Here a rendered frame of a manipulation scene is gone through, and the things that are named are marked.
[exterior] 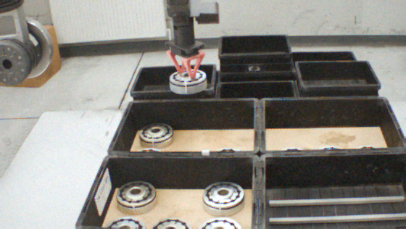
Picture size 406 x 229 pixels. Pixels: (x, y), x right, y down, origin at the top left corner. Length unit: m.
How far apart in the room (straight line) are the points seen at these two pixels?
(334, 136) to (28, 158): 1.06
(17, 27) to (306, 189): 0.92
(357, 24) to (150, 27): 1.78
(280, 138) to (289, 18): 2.88
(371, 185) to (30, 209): 1.01
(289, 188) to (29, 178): 0.88
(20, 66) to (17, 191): 0.44
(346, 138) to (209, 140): 0.42
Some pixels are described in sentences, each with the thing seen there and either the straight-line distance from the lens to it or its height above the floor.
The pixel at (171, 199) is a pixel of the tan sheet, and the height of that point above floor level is 0.83.
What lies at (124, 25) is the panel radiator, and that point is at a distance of 4.32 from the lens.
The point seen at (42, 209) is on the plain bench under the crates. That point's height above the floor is 0.70.
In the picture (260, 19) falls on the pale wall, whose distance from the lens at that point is 4.32.
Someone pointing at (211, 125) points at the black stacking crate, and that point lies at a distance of 1.57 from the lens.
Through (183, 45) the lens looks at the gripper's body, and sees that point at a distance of 1.37.
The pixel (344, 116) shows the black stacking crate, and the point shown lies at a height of 0.87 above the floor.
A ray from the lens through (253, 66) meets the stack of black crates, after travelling 2.73.
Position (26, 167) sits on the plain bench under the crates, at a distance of 1.80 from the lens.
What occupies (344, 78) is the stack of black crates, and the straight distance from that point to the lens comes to 2.68.
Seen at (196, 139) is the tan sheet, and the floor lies 0.83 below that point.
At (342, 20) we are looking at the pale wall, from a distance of 4.41.
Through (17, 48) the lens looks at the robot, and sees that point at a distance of 1.47.
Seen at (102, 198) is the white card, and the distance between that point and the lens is 1.26.
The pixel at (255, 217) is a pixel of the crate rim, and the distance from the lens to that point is 1.08.
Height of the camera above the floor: 1.64
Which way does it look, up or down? 29 degrees down
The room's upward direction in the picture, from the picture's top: 4 degrees counter-clockwise
